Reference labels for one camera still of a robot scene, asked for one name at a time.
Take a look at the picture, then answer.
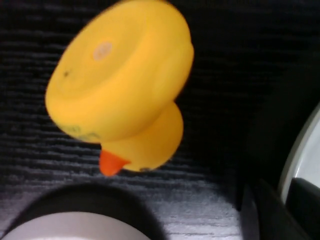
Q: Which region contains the black table mat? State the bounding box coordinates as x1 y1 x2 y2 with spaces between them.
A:
0 0 320 240

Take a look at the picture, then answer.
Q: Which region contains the yellow rubber duck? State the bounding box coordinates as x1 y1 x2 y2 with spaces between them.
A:
45 0 195 177

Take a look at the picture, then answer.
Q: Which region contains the pale green plate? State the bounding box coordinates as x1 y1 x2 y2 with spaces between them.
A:
277 99 320 203

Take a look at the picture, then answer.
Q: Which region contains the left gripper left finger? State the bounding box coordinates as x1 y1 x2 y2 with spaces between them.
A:
241 178 311 240

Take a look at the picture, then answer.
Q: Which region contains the white tape roll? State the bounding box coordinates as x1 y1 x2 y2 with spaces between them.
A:
0 183 161 240

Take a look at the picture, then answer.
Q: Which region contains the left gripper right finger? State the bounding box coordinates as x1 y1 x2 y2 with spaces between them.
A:
284 176 320 240

